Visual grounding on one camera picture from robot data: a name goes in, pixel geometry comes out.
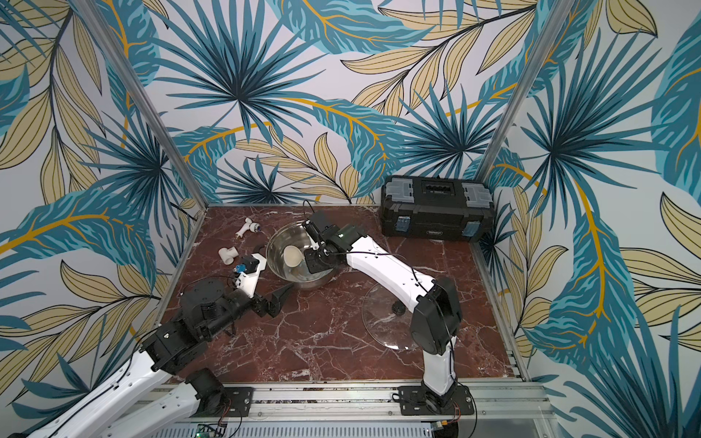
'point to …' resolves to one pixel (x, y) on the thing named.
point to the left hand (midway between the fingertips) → (277, 279)
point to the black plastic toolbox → (435, 207)
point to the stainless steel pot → (295, 234)
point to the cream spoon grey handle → (293, 256)
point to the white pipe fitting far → (248, 225)
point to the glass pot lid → (388, 318)
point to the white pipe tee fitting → (227, 255)
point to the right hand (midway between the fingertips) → (314, 261)
